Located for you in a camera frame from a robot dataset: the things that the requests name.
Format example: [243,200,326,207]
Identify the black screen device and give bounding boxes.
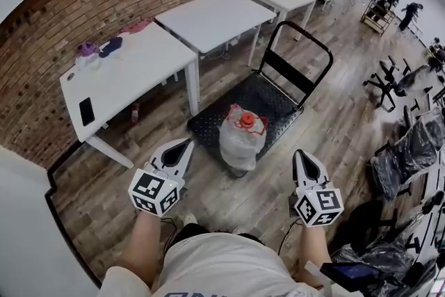
[319,261,380,291]

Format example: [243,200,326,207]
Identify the person's right forearm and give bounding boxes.
[298,224,333,268]

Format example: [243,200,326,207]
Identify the red bottle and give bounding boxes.
[130,103,142,127]

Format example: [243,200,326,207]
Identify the dark blue cloth item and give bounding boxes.
[99,36,124,58]

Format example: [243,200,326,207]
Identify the black platform trolley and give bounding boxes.
[186,20,334,179]

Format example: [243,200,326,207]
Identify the black phone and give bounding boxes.
[79,97,97,127]

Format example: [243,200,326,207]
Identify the water jug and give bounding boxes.
[218,102,270,173]

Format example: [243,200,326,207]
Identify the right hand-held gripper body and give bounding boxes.
[287,184,345,229]

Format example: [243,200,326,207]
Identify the purple cloth item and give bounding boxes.
[76,41,100,58]

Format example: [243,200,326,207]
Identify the white table with grommet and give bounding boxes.
[58,19,200,170]

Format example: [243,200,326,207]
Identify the person's black shorts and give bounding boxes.
[172,222,267,241]

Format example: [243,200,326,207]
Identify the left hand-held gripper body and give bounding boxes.
[127,163,188,219]

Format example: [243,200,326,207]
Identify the white charger cable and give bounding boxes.
[204,38,241,61]

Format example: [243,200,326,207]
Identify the wooden trolley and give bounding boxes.
[360,0,394,37]

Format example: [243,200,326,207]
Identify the pink cloth item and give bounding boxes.
[120,18,154,35]

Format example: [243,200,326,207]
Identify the person's left forearm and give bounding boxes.
[118,210,165,294]

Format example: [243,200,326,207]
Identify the plastic-wrapped office chair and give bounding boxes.
[333,236,445,297]
[396,106,445,170]
[363,55,435,112]
[370,144,420,201]

